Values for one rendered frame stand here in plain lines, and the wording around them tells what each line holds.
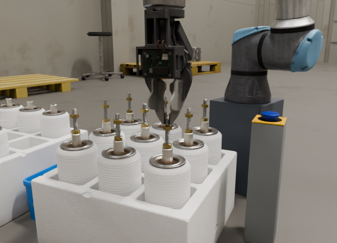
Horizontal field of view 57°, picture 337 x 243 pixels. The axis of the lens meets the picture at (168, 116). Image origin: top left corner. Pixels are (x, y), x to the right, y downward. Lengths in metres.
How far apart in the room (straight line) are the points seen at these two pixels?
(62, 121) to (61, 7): 3.44
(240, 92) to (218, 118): 0.11
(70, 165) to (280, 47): 0.63
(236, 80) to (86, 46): 3.74
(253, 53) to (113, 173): 0.55
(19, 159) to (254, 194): 0.64
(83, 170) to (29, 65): 3.53
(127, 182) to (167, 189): 0.10
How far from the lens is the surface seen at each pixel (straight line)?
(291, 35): 0.91
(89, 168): 0.74
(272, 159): 0.74
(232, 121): 1.00
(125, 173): 0.66
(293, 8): 0.92
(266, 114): 0.73
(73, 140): 0.75
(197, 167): 0.71
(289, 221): 0.97
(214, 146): 0.82
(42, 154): 1.01
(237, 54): 1.00
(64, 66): 4.43
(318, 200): 1.12
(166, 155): 0.62
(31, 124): 1.17
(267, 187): 0.77
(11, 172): 0.96
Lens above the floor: 0.49
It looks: 14 degrees down
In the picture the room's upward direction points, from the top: straight up
